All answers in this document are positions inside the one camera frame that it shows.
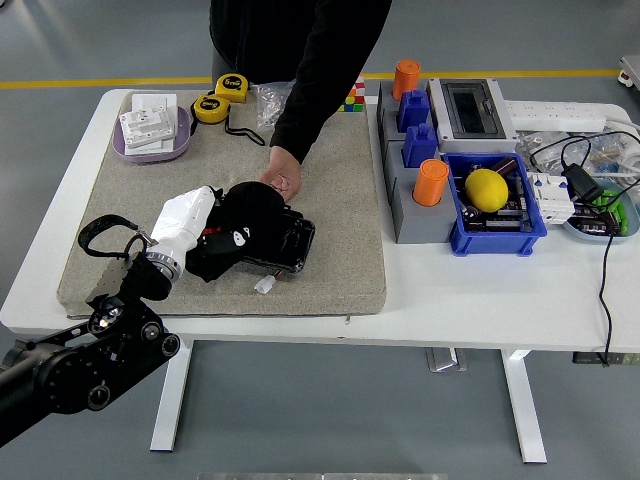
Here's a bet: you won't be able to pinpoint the person's left hand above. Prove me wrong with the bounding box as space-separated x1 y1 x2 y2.
258 145 304 205

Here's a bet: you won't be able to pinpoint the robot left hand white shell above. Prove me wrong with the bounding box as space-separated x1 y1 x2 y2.
148 184 252 262

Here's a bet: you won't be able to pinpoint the black rag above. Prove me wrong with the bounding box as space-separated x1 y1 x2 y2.
184 180 291 285

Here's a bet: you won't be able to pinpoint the black glossy panel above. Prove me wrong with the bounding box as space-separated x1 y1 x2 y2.
234 207 317 275

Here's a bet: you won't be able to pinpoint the black table control panel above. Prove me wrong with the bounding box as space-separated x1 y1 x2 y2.
572 352 640 366

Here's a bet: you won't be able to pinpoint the clear plastic bag of screws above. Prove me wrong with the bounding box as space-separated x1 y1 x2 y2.
249 80 296 133

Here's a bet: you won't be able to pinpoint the purple tray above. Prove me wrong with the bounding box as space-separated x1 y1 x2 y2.
111 105 194 165

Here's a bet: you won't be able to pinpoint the yellow tape measure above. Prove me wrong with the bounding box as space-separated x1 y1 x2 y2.
189 93 267 148
214 73 250 105

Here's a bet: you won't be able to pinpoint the colourful puzzle cube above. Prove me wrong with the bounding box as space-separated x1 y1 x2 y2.
338 75 366 114

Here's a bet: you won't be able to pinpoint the grey-brown mat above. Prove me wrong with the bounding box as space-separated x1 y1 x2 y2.
55 89 389 321

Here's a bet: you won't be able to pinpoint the grey block holder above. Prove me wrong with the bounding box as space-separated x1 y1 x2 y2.
376 79 442 148
385 141 462 246

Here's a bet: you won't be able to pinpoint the blue block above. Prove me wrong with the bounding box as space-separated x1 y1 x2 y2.
402 123 439 170
397 89 432 133

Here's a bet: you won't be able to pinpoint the person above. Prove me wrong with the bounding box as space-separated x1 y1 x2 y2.
208 0 353 87

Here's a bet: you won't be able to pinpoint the orange cylinder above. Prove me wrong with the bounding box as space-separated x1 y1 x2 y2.
392 59 422 102
412 158 450 208

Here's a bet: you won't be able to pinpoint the grey distribution box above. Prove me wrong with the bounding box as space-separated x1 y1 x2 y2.
426 77 520 155

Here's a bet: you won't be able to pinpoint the white table leg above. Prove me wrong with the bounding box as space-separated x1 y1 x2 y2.
501 348 549 464
149 339 195 454

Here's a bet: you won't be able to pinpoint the yellow lemon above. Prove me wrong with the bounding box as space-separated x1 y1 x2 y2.
464 168 510 212

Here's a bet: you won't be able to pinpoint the brown cylindrical capacitor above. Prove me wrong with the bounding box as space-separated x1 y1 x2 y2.
490 156 520 177

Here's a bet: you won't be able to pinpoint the blue plastic bin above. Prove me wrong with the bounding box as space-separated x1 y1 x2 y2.
441 152 549 258

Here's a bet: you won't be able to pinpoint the black circuit boards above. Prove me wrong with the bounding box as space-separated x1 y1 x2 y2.
460 173 535 234

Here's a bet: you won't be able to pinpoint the silver floor plate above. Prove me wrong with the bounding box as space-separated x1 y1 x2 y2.
426 347 469 373

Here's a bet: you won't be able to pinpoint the clear plastic bags of parts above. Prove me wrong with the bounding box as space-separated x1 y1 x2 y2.
515 129 640 178

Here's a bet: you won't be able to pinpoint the white circuit breaker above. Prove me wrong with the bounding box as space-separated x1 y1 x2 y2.
526 171 577 226

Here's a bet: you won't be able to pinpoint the white power strip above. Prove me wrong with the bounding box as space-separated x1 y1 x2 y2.
503 100 608 134

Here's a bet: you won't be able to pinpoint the black power adapter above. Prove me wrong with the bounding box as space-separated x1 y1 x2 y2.
561 164 606 204

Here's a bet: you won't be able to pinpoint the dark electronic components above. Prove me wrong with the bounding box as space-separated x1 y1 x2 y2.
571 203 623 236

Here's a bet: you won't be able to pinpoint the light blue dish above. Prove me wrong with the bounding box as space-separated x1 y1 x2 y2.
562 178 640 246

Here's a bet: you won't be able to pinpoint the green terminal blocks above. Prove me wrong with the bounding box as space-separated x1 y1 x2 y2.
593 188 634 237

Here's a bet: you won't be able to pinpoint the white trolley with wheel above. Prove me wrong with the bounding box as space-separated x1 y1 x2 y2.
617 54 640 95

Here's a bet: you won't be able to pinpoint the white switch plate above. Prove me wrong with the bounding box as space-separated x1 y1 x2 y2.
124 139 177 158
118 107 178 150
131 93 179 125

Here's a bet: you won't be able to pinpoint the white connector plug with wires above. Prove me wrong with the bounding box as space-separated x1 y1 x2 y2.
253 269 287 295

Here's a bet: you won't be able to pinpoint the white power cable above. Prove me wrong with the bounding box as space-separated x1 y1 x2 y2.
603 114 640 178

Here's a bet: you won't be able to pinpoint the black power cord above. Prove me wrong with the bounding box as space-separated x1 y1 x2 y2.
528 130 640 368

